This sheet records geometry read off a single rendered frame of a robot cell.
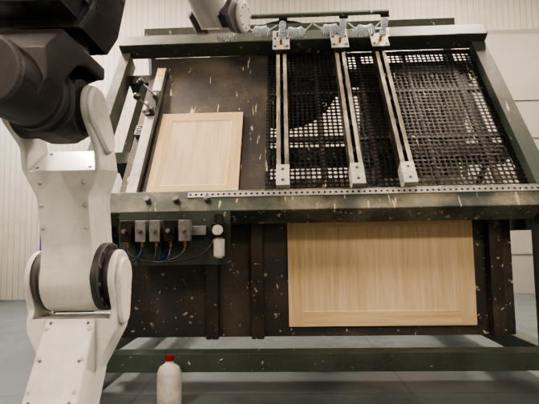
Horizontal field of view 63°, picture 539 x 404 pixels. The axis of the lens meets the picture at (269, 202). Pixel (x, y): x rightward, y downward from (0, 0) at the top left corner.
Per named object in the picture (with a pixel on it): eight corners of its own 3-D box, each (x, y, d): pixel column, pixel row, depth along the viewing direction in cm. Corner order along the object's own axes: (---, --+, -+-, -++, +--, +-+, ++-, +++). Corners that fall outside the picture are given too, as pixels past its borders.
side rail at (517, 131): (526, 198, 207) (536, 183, 199) (465, 57, 274) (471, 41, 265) (544, 197, 207) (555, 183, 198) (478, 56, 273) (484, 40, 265)
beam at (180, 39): (123, 59, 277) (118, 46, 269) (126, 50, 283) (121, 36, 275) (482, 47, 269) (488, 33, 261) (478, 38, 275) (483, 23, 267)
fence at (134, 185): (127, 198, 210) (125, 193, 207) (159, 73, 267) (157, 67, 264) (138, 198, 210) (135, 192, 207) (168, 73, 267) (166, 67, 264)
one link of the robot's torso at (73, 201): (112, 323, 90) (80, 85, 77) (26, 325, 90) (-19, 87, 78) (135, 289, 104) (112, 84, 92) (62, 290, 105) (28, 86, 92)
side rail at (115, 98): (80, 207, 216) (71, 192, 207) (126, 67, 282) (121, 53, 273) (92, 207, 216) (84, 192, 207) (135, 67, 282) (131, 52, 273)
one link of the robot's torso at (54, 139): (73, 129, 78) (74, 64, 79) (-3, 131, 78) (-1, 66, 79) (103, 145, 91) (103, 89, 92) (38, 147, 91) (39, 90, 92)
